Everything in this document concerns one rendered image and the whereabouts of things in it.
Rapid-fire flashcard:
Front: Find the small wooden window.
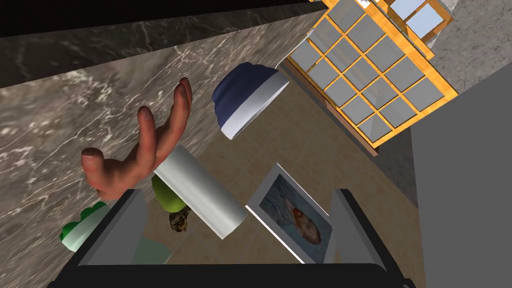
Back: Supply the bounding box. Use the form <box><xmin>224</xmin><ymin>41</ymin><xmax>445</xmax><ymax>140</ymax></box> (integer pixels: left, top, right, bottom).
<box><xmin>375</xmin><ymin>0</ymin><xmax>455</xmax><ymax>61</ymax></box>

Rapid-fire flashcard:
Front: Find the blue and white bowl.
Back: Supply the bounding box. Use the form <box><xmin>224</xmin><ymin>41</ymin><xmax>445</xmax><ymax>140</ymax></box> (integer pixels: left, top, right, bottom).
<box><xmin>211</xmin><ymin>61</ymin><xmax>291</xmax><ymax>141</ymax></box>

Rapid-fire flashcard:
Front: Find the flesh-coloured hand sculpture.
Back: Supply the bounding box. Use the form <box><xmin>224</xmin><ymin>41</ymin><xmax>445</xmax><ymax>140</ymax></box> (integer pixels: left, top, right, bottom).
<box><xmin>80</xmin><ymin>77</ymin><xmax>193</xmax><ymax>201</ymax></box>

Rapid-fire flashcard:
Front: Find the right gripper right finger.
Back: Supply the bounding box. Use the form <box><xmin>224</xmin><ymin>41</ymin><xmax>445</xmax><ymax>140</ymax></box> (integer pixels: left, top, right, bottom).
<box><xmin>322</xmin><ymin>188</ymin><xmax>396</xmax><ymax>268</ymax></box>

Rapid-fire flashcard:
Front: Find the green round fruit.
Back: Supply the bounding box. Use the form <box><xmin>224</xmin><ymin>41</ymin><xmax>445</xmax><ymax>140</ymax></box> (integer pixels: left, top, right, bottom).
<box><xmin>151</xmin><ymin>174</ymin><xmax>188</xmax><ymax>214</ymax></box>

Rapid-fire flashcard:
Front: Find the brown lumpy object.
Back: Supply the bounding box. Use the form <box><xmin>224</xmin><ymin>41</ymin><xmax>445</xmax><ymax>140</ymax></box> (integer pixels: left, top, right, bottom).
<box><xmin>169</xmin><ymin>207</ymin><xmax>193</xmax><ymax>233</ymax></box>

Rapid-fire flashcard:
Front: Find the white paper towel roll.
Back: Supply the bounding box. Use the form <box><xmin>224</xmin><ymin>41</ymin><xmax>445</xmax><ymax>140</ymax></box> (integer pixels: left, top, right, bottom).
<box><xmin>153</xmin><ymin>144</ymin><xmax>248</xmax><ymax>240</ymax></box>

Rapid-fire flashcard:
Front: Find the white framed picture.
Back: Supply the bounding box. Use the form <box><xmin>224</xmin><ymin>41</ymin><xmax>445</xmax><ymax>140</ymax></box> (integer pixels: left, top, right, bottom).
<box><xmin>244</xmin><ymin>162</ymin><xmax>334</xmax><ymax>265</ymax></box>

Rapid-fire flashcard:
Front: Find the large wooden grid window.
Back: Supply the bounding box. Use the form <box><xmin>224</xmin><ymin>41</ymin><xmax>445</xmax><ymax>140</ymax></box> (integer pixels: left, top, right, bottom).
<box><xmin>285</xmin><ymin>0</ymin><xmax>460</xmax><ymax>150</ymax></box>

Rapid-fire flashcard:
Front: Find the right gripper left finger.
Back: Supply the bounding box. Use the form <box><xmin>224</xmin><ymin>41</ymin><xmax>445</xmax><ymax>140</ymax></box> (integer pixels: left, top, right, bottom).
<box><xmin>71</xmin><ymin>189</ymin><xmax>150</xmax><ymax>266</ymax></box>

